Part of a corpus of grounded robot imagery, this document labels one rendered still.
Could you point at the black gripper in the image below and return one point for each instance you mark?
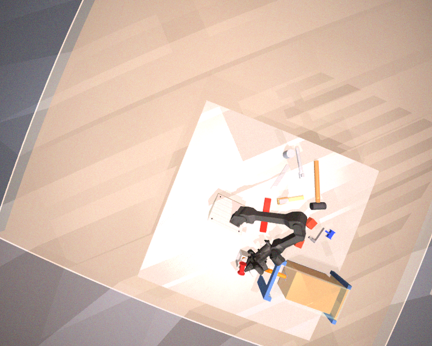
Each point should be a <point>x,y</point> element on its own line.
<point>254,261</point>

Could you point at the orange-red box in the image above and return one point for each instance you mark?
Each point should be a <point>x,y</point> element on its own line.
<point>299,244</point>
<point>311,223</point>

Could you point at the black mallet with wooden handle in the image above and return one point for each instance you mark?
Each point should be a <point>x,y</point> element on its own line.
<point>317,205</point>

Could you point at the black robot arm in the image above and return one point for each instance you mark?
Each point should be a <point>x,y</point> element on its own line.
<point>293,220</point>

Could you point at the grey crank handle with blue knob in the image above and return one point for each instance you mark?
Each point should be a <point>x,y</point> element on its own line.
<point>329,235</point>

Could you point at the dark grey cylinder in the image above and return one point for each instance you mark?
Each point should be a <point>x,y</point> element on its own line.
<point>289,153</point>

